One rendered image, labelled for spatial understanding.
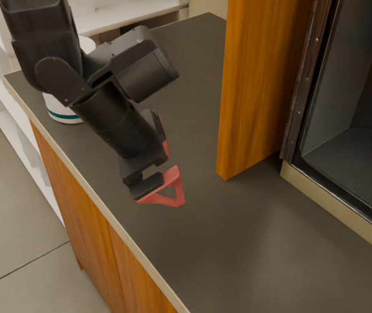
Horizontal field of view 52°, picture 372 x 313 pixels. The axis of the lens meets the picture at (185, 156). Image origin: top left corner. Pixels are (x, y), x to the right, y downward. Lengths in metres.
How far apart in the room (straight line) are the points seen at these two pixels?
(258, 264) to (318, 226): 0.13
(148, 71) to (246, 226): 0.34
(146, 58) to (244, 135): 0.30
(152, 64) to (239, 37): 0.17
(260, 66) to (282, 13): 0.08
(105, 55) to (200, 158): 0.38
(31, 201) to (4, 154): 0.43
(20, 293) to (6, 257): 0.20
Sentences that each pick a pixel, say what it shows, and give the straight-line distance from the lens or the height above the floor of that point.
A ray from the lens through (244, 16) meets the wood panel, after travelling 0.55.
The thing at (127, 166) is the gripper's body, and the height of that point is 1.12.
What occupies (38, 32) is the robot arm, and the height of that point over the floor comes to 1.30.
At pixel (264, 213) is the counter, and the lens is 0.68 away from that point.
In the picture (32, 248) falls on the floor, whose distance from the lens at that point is 1.89.
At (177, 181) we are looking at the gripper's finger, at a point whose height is 1.11.
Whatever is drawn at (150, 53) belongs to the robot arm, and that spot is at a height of 1.26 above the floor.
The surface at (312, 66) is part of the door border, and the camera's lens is 0.59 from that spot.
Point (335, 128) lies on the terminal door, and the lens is 0.60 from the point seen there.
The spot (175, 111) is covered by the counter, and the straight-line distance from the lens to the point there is 0.89.
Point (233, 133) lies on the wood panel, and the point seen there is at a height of 1.05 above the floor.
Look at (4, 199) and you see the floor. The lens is 2.14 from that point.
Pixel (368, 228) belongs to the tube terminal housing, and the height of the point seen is 0.97.
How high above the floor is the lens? 1.45
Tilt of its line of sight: 42 degrees down
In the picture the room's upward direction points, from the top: straight up
